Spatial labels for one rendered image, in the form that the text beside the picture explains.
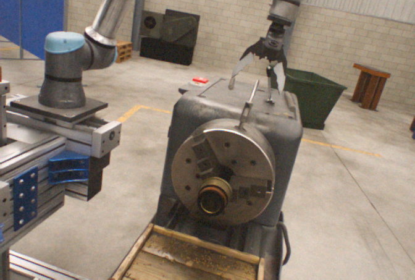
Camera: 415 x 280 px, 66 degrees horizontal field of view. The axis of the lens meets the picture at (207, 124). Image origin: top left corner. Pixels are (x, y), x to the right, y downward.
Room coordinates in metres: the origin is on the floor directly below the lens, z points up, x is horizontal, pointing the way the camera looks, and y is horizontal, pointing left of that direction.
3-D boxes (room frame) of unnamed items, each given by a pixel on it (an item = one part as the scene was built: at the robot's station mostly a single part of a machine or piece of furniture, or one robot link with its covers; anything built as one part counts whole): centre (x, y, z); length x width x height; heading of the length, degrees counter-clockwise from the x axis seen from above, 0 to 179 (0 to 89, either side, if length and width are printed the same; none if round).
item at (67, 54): (1.05, 0.51, 1.33); 0.13 x 0.12 x 0.14; 160
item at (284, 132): (1.31, -0.13, 1.06); 0.59 x 0.48 x 0.39; 170
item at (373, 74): (9.05, -4.12, 0.50); 1.61 x 0.44 x 1.00; 177
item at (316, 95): (5.82, -1.55, 0.43); 1.34 x 0.94 x 0.85; 9
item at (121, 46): (8.56, 2.91, 0.22); 1.25 x 0.86 x 0.44; 0
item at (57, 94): (1.04, 0.51, 1.21); 0.15 x 0.15 x 0.10
